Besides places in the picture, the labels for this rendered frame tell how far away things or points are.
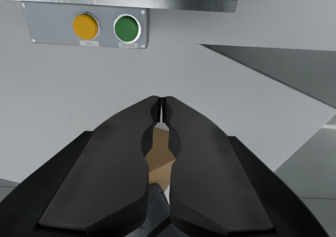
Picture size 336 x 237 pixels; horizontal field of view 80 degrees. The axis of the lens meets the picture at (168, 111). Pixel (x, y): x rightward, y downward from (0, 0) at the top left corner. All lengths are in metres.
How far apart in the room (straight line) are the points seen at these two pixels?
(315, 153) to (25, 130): 2.21
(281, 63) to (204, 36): 1.18
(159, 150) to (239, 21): 0.36
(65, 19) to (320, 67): 1.64
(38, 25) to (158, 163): 0.37
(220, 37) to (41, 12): 0.35
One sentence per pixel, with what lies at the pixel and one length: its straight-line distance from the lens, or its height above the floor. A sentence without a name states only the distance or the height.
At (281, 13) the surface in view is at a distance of 0.54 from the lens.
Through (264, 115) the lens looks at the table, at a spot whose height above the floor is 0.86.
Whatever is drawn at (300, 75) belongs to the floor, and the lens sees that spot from 1.74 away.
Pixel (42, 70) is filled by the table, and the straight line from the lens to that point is 0.60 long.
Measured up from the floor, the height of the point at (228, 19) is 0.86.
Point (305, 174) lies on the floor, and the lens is 2.52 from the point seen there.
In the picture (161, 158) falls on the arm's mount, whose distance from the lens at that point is 0.52.
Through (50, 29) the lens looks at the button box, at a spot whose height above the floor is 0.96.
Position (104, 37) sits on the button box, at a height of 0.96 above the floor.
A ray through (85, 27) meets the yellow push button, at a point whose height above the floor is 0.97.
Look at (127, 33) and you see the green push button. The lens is 0.38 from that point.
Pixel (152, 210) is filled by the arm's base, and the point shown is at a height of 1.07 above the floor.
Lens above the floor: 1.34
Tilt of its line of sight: 57 degrees down
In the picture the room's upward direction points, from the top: 179 degrees clockwise
